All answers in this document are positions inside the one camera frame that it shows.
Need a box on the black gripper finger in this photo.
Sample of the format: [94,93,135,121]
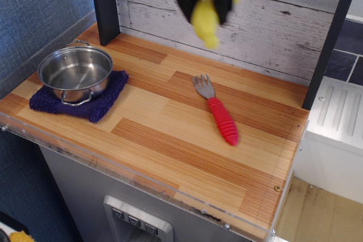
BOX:
[214,0,232,24]
[177,0,197,23]

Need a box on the red handled toy fork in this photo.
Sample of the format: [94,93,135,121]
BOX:
[192,74,239,146]

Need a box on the purple knitted cloth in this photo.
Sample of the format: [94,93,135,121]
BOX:
[29,70,129,123]

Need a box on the black right upright post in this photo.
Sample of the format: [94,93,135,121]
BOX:
[302,0,352,110]

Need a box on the black upright post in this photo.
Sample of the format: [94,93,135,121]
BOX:
[94,0,120,46]
[302,0,352,110]

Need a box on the clear acrylic edge guard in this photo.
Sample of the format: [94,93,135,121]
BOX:
[1,108,307,241]

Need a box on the white toy sink unit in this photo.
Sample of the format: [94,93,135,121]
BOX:
[294,77,362,203]

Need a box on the stainless steel pot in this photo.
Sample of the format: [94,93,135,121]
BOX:
[37,40,113,107]

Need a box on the grey toy fridge cabinet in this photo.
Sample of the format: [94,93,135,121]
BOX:
[41,147,271,241]

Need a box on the silver water dispenser panel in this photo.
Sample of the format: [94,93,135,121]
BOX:
[103,194,174,241]

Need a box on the yellow plastic toy banana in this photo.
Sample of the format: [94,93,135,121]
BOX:
[190,0,240,49]

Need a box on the yellow object at corner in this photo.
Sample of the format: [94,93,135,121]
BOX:
[9,231,35,242]

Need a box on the black left upright post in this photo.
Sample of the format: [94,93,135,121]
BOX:
[94,0,120,46]

